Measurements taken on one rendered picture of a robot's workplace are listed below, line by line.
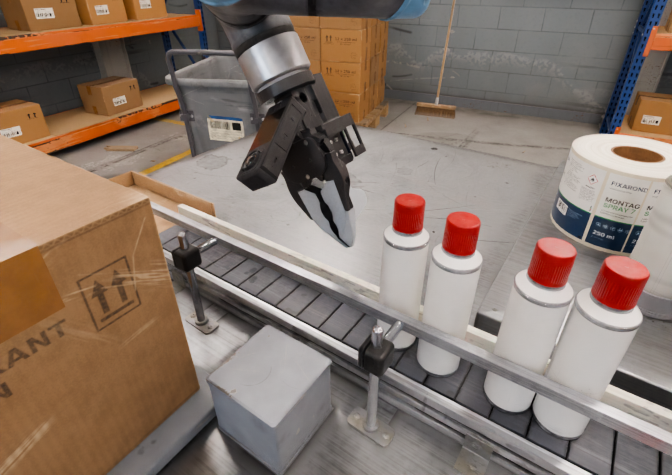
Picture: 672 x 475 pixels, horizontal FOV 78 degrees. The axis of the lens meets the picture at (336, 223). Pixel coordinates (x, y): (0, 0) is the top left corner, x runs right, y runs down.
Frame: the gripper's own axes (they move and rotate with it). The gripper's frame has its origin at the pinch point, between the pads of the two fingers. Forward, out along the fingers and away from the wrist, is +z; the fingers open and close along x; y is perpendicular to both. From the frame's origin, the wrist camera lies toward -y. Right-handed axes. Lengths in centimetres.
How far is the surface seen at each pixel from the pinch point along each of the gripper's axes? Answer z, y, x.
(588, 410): 18.8, -4.2, -22.9
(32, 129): -105, 84, 330
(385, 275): 4.6, -1.7, -5.4
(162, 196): -15, 13, 60
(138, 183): -20, 13, 68
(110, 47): -181, 210, 391
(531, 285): 7.2, -1.6, -20.9
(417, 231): 0.6, -0.1, -10.7
